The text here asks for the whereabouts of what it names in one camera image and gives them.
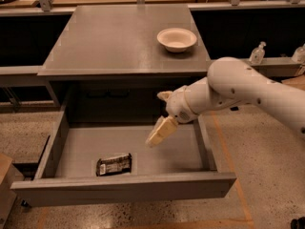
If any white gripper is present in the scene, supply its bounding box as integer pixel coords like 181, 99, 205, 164
146, 86, 197, 147

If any black rxbar chocolate wrapper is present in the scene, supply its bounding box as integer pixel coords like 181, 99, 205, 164
95, 153, 132, 177

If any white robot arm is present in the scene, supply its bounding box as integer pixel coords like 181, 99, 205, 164
146, 57, 305, 147

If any grey cabinet with counter top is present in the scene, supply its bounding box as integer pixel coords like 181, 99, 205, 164
39, 5, 207, 125

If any open grey top drawer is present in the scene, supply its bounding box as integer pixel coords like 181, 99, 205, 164
11, 102, 236, 206

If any white paper bowl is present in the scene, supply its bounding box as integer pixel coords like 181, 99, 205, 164
157, 28, 197, 52

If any clear sanitizer pump bottle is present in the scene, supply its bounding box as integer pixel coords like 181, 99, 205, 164
249, 41, 266, 65

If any cardboard sheet at right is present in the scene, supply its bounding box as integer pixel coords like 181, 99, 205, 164
282, 74, 305, 91

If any black object bottom right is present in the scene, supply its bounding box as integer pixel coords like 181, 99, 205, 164
291, 217, 305, 229

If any cardboard box at left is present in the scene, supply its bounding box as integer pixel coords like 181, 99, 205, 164
0, 153, 24, 229

